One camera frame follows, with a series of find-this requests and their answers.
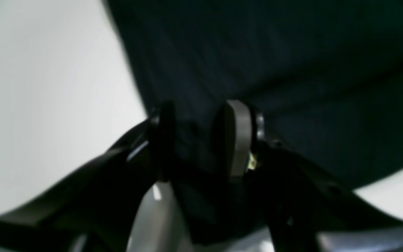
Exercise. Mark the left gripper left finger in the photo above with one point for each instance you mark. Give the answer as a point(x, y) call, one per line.
point(93, 208)

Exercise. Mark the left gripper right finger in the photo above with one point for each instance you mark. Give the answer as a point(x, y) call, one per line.
point(306, 208)

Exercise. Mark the black T-shirt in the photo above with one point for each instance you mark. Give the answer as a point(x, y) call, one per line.
point(327, 74)

